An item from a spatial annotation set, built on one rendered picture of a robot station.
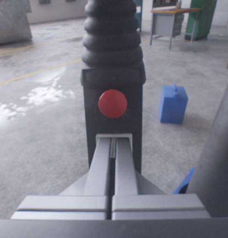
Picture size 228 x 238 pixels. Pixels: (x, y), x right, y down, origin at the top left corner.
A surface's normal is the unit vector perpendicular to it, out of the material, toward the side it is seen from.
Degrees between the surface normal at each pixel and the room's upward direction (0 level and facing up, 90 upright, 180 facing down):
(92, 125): 69
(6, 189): 0
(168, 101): 90
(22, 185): 0
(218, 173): 90
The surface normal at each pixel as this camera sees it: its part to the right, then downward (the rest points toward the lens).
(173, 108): -0.16, 0.58
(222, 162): -0.85, 0.33
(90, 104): -0.02, 0.25
